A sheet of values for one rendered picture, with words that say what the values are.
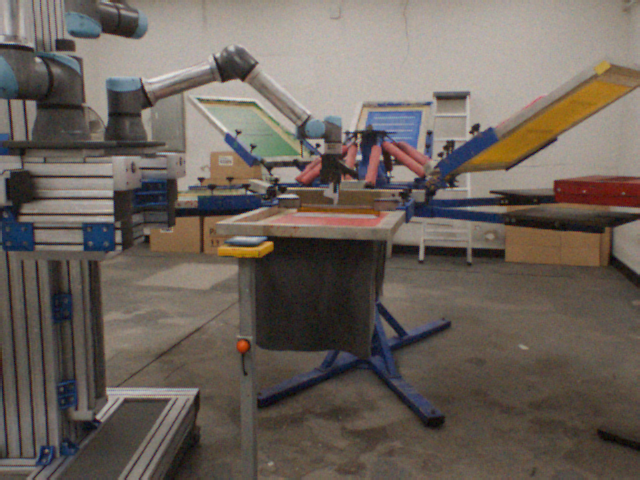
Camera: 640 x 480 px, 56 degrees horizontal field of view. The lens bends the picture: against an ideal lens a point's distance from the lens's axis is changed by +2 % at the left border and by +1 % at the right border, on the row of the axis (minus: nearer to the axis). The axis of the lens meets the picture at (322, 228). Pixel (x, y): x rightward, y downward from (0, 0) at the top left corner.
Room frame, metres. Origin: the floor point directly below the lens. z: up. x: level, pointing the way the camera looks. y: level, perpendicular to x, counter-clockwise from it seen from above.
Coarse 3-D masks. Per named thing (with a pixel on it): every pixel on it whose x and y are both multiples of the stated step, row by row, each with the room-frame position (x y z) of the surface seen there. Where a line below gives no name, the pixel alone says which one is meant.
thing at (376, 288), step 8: (376, 240) 2.00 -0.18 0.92; (376, 248) 2.04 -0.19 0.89; (384, 248) 2.32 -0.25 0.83; (376, 256) 2.10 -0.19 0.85; (384, 256) 2.32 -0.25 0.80; (376, 264) 2.12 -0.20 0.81; (384, 264) 2.31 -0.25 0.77; (376, 272) 2.16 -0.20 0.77; (376, 280) 2.16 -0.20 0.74; (376, 288) 2.17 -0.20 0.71; (376, 296) 2.17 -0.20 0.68
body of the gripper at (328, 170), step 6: (324, 156) 2.46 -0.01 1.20; (330, 156) 2.44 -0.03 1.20; (336, 156) 2.44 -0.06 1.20; (324, 162) 2.46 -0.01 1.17; (330, 162) 2.45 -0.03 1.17; (324, 168) 2.46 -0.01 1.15; (330, 168) 2.45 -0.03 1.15; (336, 168) 2.45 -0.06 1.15; (324, 174) 2.44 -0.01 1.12; (330, 174) 2.44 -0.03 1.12; (324, 180) 2.44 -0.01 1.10; (330, 180) 2.44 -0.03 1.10
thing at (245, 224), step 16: (272, 208) 2.42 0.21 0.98; (224, 224) 1.94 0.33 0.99; (240, 224) 1.93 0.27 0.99; (256, 224) 1.92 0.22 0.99; (272, 224) 1.91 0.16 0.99; (288, 224) 1.91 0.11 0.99; (304, 224) 1.90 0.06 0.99; (320, 224) 1.90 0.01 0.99; (384, 224) 1.91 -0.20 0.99; (400, 224) 2.11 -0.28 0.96; (384, 240) 1.82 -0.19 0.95
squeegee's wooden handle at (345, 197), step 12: (300, 192) 2.48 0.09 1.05; (312, 192) 2.47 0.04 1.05; (348, 192) 2.44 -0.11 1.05; (360, 192) 2.42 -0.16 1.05; (372, 192) 2.41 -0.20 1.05; (300, 204) 2.48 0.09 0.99; (312, 204) 2.47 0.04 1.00; (324, 204) 2.46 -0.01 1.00; (336, 204) 2.45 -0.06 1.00; (348, 204) 2.44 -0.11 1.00; (360, 204) 2.42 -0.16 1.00; (372, 204) 2.41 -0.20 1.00
